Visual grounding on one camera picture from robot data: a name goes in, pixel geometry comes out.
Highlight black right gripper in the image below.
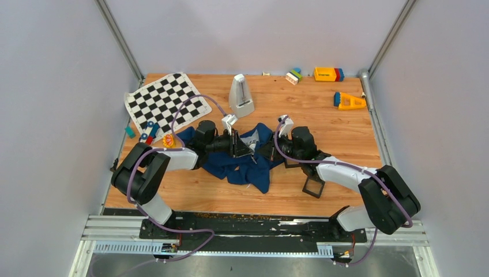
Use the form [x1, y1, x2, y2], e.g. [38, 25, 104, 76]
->
[256, 132, 303, 162]

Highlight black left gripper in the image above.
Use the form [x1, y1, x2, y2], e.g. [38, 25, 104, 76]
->
[206, 128, 254, 158]

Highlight blue cartoon print shirt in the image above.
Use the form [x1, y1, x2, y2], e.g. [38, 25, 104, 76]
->
[176, 123, 284, 194]

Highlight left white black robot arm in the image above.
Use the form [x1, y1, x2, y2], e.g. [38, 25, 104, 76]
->
[111, 120, 254, 238]

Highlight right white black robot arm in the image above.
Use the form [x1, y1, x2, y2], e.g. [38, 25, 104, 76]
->
[257, 126, 421, 241]

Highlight white metronome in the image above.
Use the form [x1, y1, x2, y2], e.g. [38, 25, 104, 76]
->
[228, 74, 255, 118]

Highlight red white blue toy car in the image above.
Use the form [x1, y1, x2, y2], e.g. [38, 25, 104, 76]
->
[139, 121, 160, 145]

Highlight checkered chessboard mat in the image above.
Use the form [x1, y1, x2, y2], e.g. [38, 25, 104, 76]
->
[124, 73, 212, 137]

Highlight yellow blue toy ramp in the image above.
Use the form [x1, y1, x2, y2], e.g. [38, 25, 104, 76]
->
[333, 92, 367, 110]

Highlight white green blue blocks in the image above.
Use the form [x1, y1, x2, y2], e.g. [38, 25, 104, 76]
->
[285, 68, 303, 85]

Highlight teal small block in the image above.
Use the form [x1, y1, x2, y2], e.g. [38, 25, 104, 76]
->
[125, 126, 136, 139]

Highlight yellow toy block bin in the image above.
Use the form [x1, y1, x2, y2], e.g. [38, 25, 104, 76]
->
[314, 67, 345, 82]

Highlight grey metal pipe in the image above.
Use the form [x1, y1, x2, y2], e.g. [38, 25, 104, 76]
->
[358, 69, 374, 112]

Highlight black square frame near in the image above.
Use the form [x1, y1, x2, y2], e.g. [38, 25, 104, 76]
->
[284, 159, 301, 169]

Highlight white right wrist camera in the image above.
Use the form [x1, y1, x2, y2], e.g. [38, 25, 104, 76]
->
[277, 114, 294, 137]

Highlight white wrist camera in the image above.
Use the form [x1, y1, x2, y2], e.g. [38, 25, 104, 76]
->
[221, 114, 238, 134]
[277, 114, 294, 137]

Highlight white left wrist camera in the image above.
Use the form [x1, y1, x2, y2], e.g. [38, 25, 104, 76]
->
[221, 114, 238, 134]

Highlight orange small ring toy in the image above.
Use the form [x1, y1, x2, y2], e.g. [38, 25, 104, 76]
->
[162, 133, 176, 148]

